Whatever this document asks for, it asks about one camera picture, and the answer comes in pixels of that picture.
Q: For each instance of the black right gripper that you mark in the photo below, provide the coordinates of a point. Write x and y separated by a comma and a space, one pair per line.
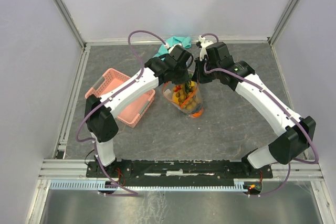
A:
197, 75

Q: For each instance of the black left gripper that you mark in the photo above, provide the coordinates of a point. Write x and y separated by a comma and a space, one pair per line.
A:
184, 80

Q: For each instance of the clear zip top bag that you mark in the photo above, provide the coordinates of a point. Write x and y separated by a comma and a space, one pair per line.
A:
168, 91

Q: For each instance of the longan bunch with leaves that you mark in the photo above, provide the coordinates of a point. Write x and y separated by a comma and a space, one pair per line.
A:
188, 100

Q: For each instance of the orange tangerine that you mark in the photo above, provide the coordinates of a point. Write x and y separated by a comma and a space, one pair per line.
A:
196, 115

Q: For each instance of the red strawberry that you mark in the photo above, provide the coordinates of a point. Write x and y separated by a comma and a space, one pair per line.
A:
177, 87

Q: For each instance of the yellow orange peach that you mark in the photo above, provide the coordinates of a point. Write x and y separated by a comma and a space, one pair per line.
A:
176, 98

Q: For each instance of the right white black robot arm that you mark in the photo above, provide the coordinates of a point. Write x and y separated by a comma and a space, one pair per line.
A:
294, 133

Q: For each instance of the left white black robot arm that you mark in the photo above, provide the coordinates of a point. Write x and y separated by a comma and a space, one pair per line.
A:
101, 113

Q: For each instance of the teal cloth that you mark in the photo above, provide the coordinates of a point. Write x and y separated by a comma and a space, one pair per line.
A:
185, 42

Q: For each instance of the pink plastic basket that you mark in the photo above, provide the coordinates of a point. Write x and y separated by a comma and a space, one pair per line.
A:
111, 80

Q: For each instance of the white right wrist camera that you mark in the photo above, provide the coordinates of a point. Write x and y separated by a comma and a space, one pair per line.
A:
203, 43

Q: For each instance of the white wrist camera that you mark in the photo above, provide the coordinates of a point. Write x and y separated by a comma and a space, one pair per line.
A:
203, 43
169, 48

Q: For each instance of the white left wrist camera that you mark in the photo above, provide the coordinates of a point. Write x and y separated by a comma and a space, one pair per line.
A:
169, 48

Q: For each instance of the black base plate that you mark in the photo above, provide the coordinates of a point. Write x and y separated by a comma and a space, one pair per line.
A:
177, 173

